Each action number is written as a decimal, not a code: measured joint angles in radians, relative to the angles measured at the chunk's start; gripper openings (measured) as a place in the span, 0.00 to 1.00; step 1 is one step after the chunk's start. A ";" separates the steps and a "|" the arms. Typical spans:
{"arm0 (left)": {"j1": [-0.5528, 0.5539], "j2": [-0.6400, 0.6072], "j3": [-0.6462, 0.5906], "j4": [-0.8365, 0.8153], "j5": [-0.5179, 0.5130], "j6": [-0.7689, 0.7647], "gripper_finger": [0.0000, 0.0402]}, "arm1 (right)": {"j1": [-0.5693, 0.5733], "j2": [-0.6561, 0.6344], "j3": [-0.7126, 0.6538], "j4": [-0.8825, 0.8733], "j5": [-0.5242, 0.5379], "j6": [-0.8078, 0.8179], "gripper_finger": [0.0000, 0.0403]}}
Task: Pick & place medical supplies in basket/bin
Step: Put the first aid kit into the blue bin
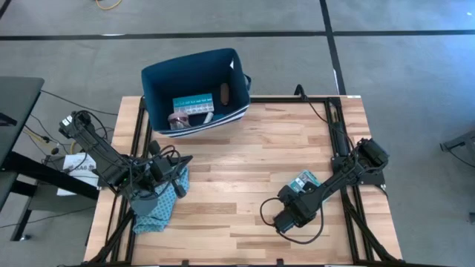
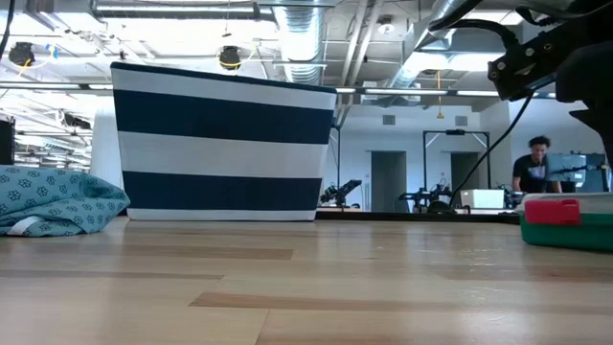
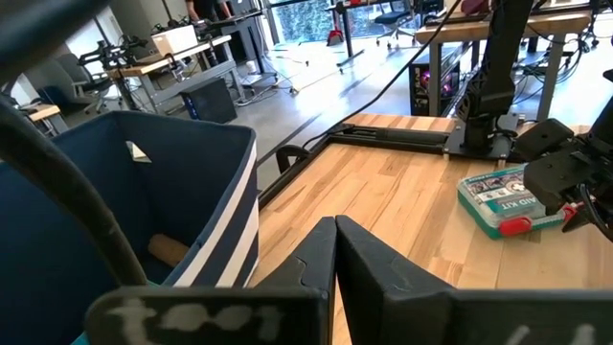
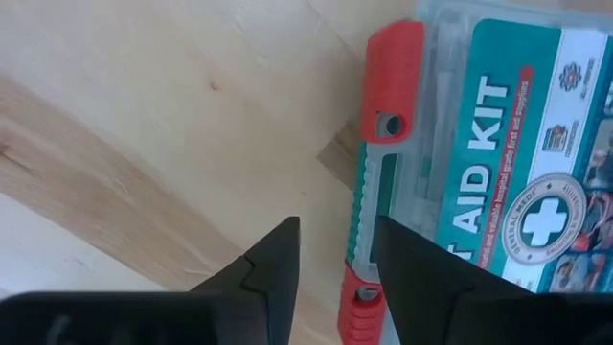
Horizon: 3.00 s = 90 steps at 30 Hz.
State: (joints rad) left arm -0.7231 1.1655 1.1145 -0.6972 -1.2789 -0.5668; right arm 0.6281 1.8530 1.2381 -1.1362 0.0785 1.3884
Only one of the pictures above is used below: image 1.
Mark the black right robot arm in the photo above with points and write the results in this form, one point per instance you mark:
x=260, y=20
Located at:
x=345, y=174

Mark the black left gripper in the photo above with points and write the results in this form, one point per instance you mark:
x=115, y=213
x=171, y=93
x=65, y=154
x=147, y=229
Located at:
x=161, y=168

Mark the black desk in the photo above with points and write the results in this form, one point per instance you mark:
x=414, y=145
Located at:
x=18, y=104

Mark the amber pill bottle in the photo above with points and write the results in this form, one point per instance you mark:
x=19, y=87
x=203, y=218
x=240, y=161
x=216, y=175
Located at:
x=225, y=93

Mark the black aluminium table frame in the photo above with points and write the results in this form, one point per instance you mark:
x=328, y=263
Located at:
x=278, y=99

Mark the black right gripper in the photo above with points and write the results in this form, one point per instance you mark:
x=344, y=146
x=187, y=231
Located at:
x=304, y=207

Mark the white printed paper sheet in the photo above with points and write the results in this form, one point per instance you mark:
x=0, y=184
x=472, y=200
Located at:
x=74, y=163

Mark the green box with red latch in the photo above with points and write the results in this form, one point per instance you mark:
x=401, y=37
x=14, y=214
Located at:
x=302, y=180

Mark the navy white striped fabric basket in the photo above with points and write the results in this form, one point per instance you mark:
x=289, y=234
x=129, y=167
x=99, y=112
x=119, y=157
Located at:
x=193, y=74

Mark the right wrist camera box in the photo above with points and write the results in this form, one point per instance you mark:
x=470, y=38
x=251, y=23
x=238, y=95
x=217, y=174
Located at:
x=285, y=222

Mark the blue white weekly pill organizer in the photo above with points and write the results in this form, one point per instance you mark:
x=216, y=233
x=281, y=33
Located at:
x=193, y=104

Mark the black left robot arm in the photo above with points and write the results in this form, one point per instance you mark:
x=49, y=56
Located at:
x=100, y=155

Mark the blue patterned cloth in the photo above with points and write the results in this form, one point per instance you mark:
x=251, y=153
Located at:
x=163, y=207

